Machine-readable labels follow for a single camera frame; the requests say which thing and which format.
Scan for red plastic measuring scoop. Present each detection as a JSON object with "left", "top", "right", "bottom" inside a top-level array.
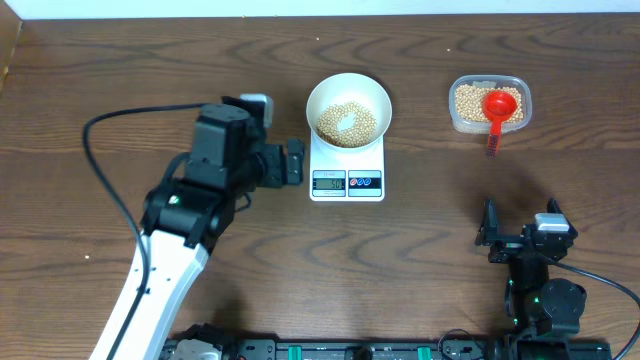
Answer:
[{"left": 482, "top": 91, "right": 518, "bottom": 157}]

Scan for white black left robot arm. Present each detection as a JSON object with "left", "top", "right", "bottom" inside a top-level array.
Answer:
[{"left": 91, "top": 94, "right": 305, "bottom": 359}]

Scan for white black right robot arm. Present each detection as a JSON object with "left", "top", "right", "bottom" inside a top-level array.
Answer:
[{"left": 475, "top": 199, "right": 587, "bottom": 360}]

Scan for white digital kitchen scale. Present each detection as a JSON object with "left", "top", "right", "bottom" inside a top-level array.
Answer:
[{"left": 309, "top": 133, "right": 385, "bottom": 202}]

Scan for cream round bowl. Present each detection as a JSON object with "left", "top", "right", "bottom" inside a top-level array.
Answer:
[{"left": 306, "top": 73, "right": 393, "bottom": 150}]

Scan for soybeans in bowl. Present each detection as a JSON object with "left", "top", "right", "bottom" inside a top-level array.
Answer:
[{"left": 316, "top": 101, "right": 377, "bottom": 148}]

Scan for soybeans in container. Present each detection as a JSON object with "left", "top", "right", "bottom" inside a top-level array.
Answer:
[{"left": 454, "top": 84, "right": 524, "bottom": 123}]

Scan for clear plastic container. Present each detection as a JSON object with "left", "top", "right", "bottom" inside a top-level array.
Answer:
[{"left": 449, "top": 75, "right": 533, "bottom": 134}]

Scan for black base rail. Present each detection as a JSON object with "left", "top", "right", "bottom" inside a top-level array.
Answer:
[{"left": 159, "top": 338, "right": 614, "bottom": 360}]

